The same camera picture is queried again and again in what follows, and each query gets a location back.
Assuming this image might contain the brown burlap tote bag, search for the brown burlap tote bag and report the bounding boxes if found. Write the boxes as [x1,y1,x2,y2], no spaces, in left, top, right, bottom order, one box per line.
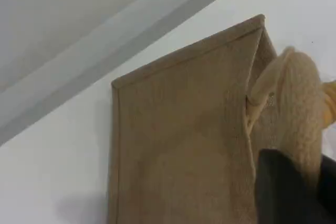
[106,13,325,224]

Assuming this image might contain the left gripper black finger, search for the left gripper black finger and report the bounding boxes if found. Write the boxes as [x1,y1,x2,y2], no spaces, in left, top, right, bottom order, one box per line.
[317,154,336,224]
[256,149,326,224]

